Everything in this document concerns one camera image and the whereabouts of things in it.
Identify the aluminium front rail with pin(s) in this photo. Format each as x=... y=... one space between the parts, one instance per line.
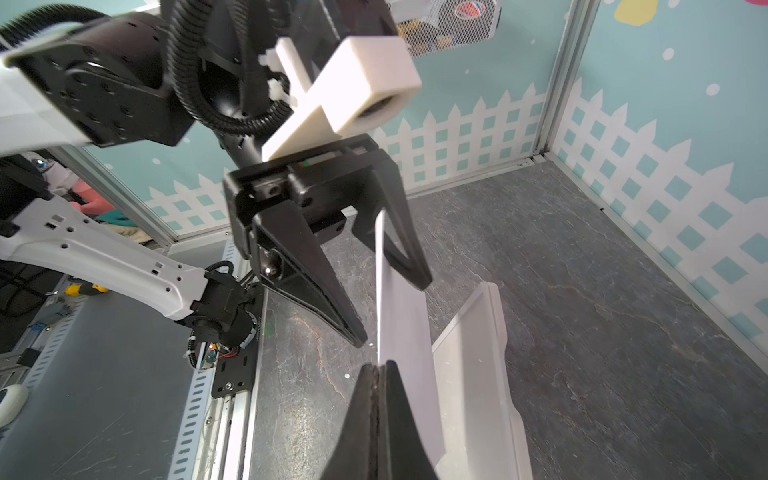
x=213 y=440

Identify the pink dessert menu card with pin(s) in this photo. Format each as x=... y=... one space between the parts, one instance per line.
x=403 y=336

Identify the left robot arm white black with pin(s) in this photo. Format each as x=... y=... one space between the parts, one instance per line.
x=73 y=77

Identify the clear wire wall basket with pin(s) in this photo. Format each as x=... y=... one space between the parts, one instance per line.
x=432 y=26

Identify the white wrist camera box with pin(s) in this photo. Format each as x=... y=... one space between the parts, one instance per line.
x=366 y=83

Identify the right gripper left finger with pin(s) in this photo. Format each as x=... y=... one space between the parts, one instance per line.
x=355 y=455

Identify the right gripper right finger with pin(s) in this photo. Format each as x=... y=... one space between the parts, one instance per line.
x=401 y=452

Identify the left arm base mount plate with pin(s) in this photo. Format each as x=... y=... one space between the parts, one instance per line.
x=237 y=373

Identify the white acrylic menu holder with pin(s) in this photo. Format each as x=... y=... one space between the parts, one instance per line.
x=484 y=434

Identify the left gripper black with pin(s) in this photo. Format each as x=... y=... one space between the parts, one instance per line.
x=283 y=211

